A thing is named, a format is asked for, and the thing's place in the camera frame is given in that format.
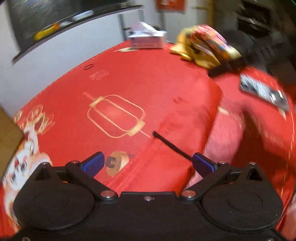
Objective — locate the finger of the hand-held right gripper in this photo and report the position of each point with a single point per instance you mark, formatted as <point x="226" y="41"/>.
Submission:
<point x="226" y="67"/>

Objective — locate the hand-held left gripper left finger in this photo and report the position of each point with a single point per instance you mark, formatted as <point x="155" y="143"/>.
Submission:
<point x="93" y="163"/>

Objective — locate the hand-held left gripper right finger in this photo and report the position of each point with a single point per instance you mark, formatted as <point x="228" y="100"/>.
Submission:
<point x="203" y="163"/>

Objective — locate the red printed tote bag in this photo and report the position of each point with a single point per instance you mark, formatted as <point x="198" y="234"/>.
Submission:
<point x="189" y="104"/>

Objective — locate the yellow tiger plush toy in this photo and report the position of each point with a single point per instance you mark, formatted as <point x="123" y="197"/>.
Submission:
<point x="203" y="46"/>

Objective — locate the silver patterned flat object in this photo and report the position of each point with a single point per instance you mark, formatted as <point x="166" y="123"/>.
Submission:
<point x="263" y="92"/>

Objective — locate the red printed tablecloth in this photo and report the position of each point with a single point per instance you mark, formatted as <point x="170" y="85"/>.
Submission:
<point x="69" y="92"/>

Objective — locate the red printed hanging cloth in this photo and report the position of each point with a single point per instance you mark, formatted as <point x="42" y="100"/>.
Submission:
<point x="171" y="4"/>

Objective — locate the white tissue pack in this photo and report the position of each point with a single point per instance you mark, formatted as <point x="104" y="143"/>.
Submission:
<point x="145" y="41"/>

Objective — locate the brown cardboard box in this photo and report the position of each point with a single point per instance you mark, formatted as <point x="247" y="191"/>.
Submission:
<point x="9" y="139"/>

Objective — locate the black window sill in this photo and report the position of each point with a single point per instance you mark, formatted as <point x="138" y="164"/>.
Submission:
<point x="69" y="30"/>

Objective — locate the yellow snack packet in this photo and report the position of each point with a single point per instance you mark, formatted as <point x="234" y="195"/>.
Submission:
<point x="46" y="31"/>

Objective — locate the white snack packet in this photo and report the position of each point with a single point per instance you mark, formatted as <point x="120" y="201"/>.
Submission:
<point x="82" y="15"/>

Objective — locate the dark window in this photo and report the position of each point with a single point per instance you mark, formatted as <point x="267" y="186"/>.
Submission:
<point x="46" y="11"/>

